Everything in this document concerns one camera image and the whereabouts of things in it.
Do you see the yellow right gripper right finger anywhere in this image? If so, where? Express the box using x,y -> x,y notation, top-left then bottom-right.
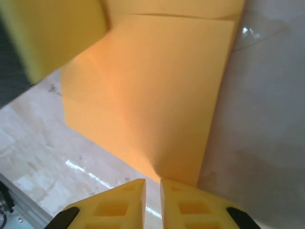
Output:
160,178 -> 259,229

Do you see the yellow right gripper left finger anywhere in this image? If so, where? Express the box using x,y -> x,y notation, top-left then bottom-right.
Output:
49,178 -> 147,229

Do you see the orange paper sheet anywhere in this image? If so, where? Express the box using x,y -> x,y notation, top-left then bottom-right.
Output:
61,0 -> 245,187

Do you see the long aluminium mounting rail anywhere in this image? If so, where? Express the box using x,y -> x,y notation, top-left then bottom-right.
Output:
0,173 -> 53,229

